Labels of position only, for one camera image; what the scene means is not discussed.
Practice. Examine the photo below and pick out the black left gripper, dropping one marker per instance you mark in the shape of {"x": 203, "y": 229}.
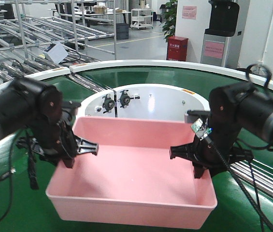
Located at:
{"x": 55, "y": 142}

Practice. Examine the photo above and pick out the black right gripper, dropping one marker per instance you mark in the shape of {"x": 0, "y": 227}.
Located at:
{"x": 207, "y": 152}

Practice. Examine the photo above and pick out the pink plastic bin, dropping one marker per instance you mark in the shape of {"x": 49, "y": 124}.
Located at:
{"x": 132, "y": 179}

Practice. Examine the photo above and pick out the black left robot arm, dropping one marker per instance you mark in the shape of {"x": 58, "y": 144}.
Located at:
{"x": 26, "y": 102}

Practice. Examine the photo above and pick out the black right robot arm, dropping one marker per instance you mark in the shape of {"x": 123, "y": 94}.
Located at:
{"x": 232, "y": 108}

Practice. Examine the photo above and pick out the green circuit board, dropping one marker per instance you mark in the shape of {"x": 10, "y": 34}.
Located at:
{"x": 201, "y": 129}

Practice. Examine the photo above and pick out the green circular conveyor belt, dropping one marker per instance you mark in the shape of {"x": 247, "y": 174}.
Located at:
{"x": 26, "y": 210}

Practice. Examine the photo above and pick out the steel conveyor transfer rollers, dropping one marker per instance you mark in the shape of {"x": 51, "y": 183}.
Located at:
{"x": 263, "y": 178}

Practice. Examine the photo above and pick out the white outer conveyor rim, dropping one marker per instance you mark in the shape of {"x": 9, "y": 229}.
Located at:
{"x": 150, "y": 64}

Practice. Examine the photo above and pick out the grey control box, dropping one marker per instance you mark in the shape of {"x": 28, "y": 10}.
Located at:
{"x": 55, "y": 52}

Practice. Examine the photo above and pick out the grey floor stand kiosk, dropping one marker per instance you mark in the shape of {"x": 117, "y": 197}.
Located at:
{"x": 214, "y": 49}

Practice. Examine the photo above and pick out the red fire extinguisher cabinet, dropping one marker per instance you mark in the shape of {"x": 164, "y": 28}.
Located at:
{"x": 177, "y": 48}

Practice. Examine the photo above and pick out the metal roller rack shelving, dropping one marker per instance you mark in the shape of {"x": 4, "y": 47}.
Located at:
{"x": 23, "y": 37}

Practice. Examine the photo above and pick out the dark plastic crate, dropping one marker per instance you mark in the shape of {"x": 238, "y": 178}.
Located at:
{"x": 122, "y": 31}

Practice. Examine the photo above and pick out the green potted plant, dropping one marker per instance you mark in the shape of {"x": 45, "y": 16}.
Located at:
{"x": 169, "y": 13}

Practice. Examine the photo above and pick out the cardboard box on desk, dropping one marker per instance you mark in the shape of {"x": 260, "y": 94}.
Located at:
{"x": 100, "y": 9}

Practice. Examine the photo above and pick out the white utility cart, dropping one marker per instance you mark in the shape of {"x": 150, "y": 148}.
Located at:
{"x": 142, "y": 18}

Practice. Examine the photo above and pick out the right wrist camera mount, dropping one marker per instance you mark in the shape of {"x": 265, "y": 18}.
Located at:
{"x": 192, "y": 115}

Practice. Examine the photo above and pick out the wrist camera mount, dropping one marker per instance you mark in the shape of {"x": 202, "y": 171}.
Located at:
{"x": 70, "y": 107}
{"x": 192, "y": 115}

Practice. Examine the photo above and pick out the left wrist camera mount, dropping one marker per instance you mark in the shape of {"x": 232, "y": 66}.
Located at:
{"x": 70, "y": 107}

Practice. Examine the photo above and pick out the black bearing mount left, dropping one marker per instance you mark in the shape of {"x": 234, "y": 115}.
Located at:
{"x": 108, "y": 104}

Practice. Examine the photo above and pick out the black bearing mount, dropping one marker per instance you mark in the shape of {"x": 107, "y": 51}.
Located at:
{"x": 108, "y": 104}
{"x": 125, "y": 98}

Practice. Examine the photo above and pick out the black bearing mount right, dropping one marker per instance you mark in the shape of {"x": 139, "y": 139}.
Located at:
{"x": 125, "y": 98}

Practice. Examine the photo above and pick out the grey wire waste basket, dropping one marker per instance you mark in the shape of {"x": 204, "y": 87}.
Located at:
{"x": 263, "y": 72}

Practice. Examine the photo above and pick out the pink wall notice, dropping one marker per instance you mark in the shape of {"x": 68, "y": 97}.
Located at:
{"x": 189, "y": 12}

